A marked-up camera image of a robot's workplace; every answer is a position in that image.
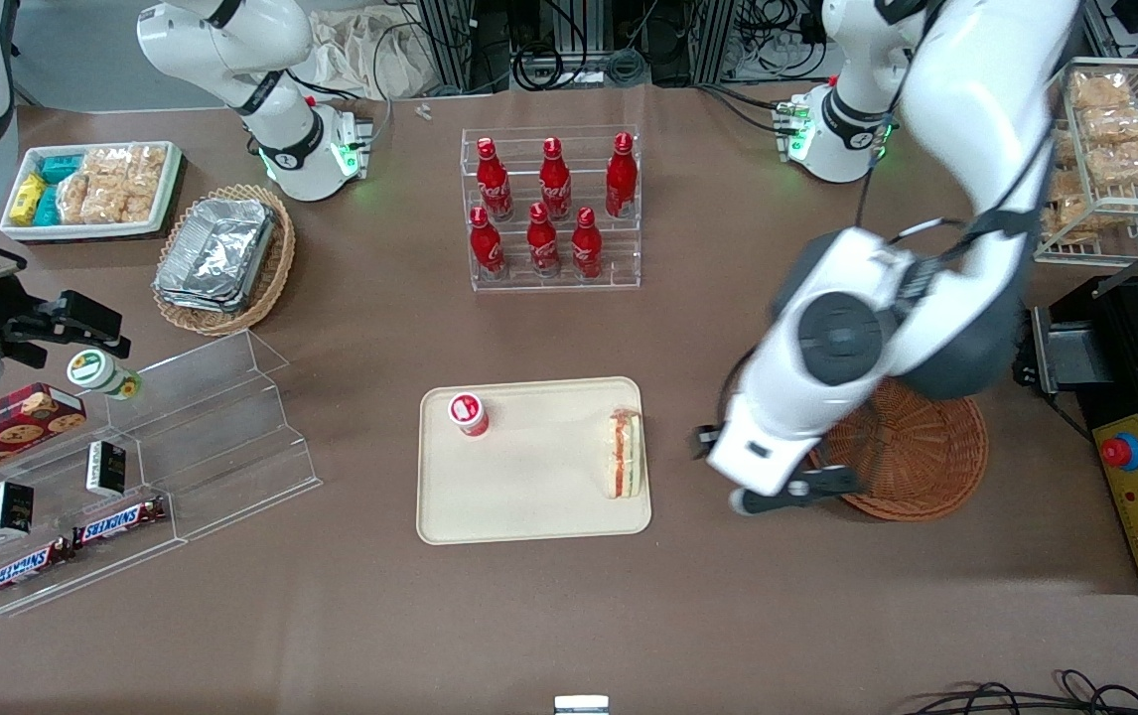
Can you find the triangle sandwich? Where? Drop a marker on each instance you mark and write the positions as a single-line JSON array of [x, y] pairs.
[[625, 455]]

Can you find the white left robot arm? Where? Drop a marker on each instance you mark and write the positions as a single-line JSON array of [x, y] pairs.
[[976, 119]]

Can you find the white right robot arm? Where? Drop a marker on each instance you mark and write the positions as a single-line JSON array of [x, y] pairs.
[[301, 149]]

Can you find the brown wicker basket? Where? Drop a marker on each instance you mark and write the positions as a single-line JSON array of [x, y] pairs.
[[917, 457]]

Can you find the silver foil tray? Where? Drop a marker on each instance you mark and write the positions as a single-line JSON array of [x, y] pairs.
[[197, 301], [216, 243]]

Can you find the beige plastic tray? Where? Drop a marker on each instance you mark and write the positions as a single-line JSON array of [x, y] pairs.
[[529, 477]]

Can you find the light wicker basket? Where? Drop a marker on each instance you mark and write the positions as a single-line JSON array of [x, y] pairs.
[[276, 268]]

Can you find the green sunflower cup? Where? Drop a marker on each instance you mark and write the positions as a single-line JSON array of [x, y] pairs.
[[97, 372]]

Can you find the clear rice cracker bag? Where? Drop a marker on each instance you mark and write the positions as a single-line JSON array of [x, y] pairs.
[[77, 199], [112, 204], [1117, 124], [1064, 149], [1097, 89], [1072, 184], [150, 161], [144, 199], [1066, 216], [104, 162], [1130, 162]]

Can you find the yellow snack packet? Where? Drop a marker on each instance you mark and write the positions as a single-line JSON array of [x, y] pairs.
[[28, 199]]

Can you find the teal snack packet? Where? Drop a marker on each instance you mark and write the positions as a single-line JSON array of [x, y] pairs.
[[48, 207], [60, 167]]

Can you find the red tartan cookie box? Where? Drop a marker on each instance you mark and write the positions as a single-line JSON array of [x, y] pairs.
[[3, 427]]

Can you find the small black box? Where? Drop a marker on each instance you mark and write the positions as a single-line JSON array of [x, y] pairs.
[[10, 508], [105, 469]]

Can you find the white rectangular snack bin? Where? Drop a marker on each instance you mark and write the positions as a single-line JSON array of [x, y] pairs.
[[172, 184]]

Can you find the clear acrylic stepped display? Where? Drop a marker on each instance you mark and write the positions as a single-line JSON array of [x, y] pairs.
[[221, 437]]

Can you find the Snickers chocolate bar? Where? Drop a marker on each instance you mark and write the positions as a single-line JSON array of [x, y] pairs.
[[122, 521], [25, 569]]

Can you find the clear acrylic bottle rack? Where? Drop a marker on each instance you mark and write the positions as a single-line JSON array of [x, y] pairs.
[[619, 253]]

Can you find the red cola bottle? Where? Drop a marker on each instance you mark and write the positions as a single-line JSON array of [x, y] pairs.
[[541, 240], [485, 243], [554, 179], [621, 177], [493, 179], [586, 243]]

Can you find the red yogurt cup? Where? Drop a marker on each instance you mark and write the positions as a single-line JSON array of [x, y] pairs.
[[468, 412]]

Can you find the small white block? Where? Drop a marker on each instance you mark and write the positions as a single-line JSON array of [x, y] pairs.
[[581, 705]]

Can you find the red emergency stop button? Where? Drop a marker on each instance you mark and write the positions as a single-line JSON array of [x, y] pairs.
[[1122, 452]]

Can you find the white cloth bag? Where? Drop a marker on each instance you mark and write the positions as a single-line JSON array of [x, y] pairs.
[[370, 55]]

